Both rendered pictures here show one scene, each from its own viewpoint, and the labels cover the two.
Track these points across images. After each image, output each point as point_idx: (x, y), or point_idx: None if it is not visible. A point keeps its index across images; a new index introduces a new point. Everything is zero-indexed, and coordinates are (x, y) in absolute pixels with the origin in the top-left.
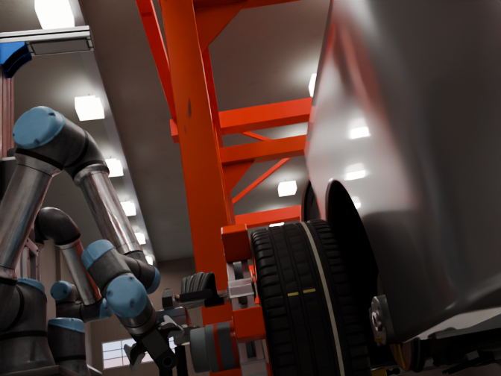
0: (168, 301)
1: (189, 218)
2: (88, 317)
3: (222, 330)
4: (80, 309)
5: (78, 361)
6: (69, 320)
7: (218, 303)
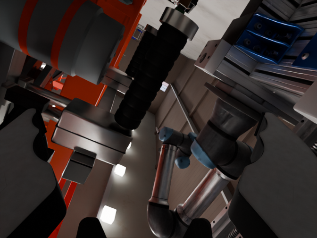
0: (72, 172)
1: (72, 151)
2: (179, 136)
3: (41, 50)
4: (180, 144)
5: (218, 125)
6: (201, 160)
7: (18, 94)
